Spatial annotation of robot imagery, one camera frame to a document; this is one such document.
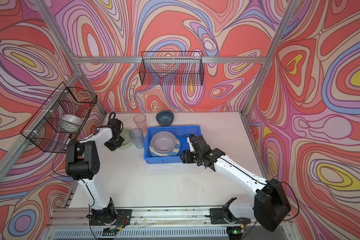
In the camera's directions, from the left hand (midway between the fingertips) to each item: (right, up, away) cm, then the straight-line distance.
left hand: (120, 144), depth 98 cm
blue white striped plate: (+37, -5, -7) cm, 38 cm away
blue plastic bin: (+42, +7, +4) cm, 42 cm away
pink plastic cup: (+14, +15, -2) cm, 21 cm away
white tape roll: (-12, +13, -28) cm, 33 cm away
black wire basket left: (-22, +10, -31) cm, 39 cm away
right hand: (+44, -7, -16) cm, 47 cm away
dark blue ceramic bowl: (+28, +18, +16) cm, 37 cm away
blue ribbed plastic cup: (+12, +5, -1) cm, 13 cm away
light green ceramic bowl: (+4, +7, -1) cm, 8 cm away
